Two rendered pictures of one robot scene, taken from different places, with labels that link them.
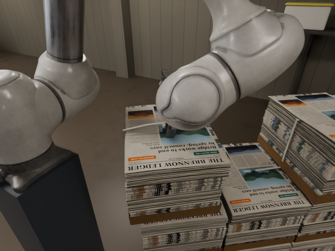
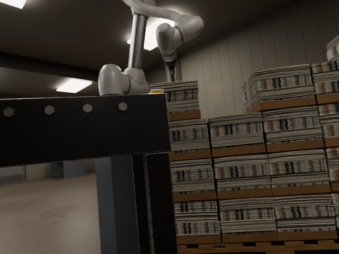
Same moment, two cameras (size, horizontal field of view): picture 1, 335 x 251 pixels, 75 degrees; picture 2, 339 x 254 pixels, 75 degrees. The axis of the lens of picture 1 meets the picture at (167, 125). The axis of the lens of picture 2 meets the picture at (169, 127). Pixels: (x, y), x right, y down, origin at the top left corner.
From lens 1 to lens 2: 1.14 m
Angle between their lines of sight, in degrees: 39
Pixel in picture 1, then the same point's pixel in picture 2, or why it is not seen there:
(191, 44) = not seen: hidden behind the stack
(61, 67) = (131, 69)
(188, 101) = (160, 26)
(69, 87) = (133, 76)
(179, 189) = (175, 97)
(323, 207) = (272, 116)
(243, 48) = (179, 21)
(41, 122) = (121, 81)
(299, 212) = (255, 119)
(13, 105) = (113, 70)
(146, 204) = not seen: hidden behind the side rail
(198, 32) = not seen: hidden behind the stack
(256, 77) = (184, 26)
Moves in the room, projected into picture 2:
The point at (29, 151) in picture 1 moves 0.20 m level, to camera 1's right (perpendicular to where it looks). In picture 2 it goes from (114, 89) to (143, 84)
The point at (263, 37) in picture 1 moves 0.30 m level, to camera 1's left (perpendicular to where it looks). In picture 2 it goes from (185, 18) to (135, 30)
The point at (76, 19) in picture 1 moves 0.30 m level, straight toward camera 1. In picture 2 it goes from (139, 51) to (137, 29)
